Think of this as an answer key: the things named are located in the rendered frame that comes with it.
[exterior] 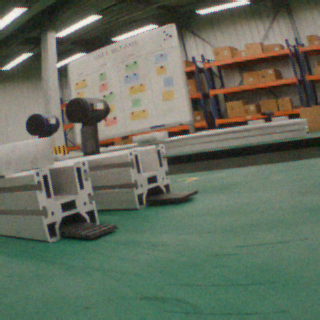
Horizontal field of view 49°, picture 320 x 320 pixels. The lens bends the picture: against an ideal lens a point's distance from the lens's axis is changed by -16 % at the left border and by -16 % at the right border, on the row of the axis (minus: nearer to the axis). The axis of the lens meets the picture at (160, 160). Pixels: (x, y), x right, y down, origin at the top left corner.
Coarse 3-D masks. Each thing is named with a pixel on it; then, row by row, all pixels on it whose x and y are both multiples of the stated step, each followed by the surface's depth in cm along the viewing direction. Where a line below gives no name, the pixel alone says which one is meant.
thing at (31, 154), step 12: (12, 144) 48; (24, 144) 50; (36, 144) 52; (48, 144) 54; (0, 156) 46; (12, 156) 47; (24, 156) 49; (36, 156) 51; (48, 156) 54; (0, 168) 45; (12, 168) 47; (24, 168) 49
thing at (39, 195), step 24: (48, 168) 51; (72, 168) 48; (0, 192) 49; (24, 192) 44; (48, 192) 44; (72, 192) 49; (0, 216) 48; (24, 216) 44; (48, 216) 43; (72, 216) 50; (96, 216) 51; (48, 240) 43
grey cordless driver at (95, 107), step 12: (72, 108) 86; (84, 108) 86; (96, 108) 90; (108, 108) 97; (72, 120) 87; (84, 120) 88; (96, 120) 93; (84, 132) 89; (96, 132) 92; (84, 144) 89; (96, 144) 91; (84, 156) 90
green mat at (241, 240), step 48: (240, 192) 58; (288, 192) 49; (0, 240) 46; (96, 240) 42; (144, 240) 39; (192, 240) 36; (240, 240) 33; (288, 240) 29; (0, 288) 26; (48, 288) 26; (96, 288) 26; (144, 288) 25; (192, 288) 23; (240, 288) 22; (288, 288) 19
